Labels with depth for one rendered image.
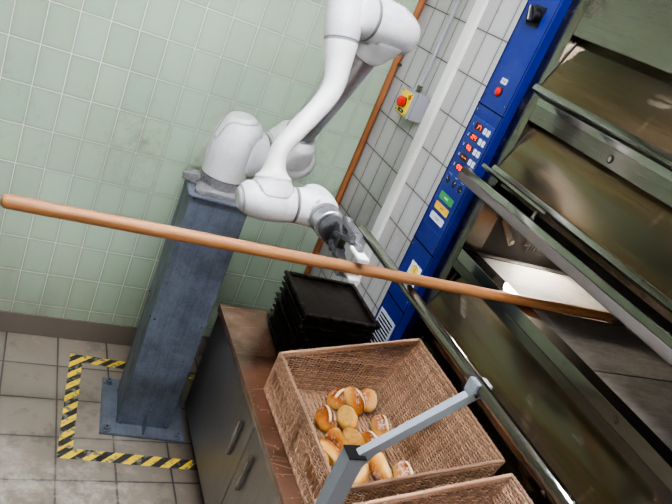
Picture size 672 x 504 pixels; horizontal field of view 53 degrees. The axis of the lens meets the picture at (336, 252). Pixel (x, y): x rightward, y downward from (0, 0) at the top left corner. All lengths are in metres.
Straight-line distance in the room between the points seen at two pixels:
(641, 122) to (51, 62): 1.90
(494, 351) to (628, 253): 0.52
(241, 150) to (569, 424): 1.27
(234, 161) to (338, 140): 0.76
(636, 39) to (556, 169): 0.38
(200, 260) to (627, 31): 1.48
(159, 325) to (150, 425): 0.47
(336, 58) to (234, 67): 0.81
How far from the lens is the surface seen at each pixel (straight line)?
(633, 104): 1.87
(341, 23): 1.94
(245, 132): 2.22
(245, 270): 3.05
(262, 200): 1.82
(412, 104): 2.55
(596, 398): 1.77
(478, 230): 2.21
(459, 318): 2.16
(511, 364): 1.98
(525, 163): 2.07
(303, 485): 1.89
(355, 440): 2.05
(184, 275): 2.39
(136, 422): 2.77
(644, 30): 1.94
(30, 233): 2.88
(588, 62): 2.05
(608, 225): 1.80
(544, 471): 1.36
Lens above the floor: 1.84
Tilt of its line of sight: 22 degrees down
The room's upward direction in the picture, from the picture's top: 24 degrees clockwise
